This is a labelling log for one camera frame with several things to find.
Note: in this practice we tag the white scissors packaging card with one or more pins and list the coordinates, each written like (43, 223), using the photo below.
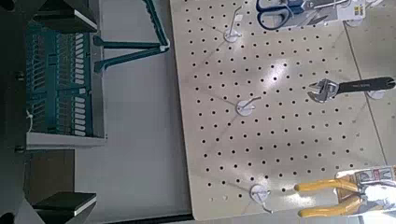
(351, 11)

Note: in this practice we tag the white round-base pegboard hook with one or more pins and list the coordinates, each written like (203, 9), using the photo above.
(245, 108)
(259, 193)
(232, 35)

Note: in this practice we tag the teal plastic slatted crate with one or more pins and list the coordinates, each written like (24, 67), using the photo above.
(53, 93)

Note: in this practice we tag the white scissors hook base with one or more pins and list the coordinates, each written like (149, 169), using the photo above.
(354, 22)

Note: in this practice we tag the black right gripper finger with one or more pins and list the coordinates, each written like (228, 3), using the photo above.
(62, 205)
(62, 17)

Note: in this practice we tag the beige pegboard panel with tools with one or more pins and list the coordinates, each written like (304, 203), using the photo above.
(379, 46)

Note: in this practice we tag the teal plastic basket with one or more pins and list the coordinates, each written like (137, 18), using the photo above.
(62, 141)

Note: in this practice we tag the large beige pegboard panel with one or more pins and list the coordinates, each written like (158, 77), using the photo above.
(274, 133)

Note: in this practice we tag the white wrench hook base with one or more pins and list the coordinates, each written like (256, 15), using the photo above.
(376, 94)

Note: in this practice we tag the pliers packaging card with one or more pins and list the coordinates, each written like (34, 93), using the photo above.
(370, 174)

